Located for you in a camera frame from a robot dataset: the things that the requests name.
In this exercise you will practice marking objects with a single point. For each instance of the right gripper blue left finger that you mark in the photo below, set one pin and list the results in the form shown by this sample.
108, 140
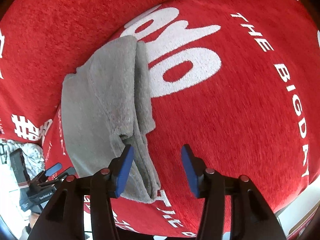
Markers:
63, 216

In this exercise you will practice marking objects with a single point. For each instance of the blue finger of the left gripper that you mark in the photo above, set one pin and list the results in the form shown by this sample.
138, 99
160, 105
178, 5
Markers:
64, 174
52, 170

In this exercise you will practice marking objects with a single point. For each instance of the red back cushion white characters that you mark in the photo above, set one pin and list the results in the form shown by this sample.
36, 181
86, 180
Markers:
42, 41

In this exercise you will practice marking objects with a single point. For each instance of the grey knit sweater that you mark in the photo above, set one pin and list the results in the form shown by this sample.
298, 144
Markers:
105, 105

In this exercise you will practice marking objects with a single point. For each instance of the person's left hand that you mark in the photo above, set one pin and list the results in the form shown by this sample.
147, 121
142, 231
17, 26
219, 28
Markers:
32, 220

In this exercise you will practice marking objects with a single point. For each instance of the red seat cushion white lettering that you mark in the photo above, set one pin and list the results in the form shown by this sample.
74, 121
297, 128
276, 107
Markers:
247, 108

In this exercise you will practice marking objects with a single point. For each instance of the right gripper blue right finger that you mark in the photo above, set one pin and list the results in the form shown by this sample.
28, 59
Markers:
251, 218

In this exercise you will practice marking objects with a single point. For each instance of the white green floral cloth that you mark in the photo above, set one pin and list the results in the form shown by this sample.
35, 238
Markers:
32, 153

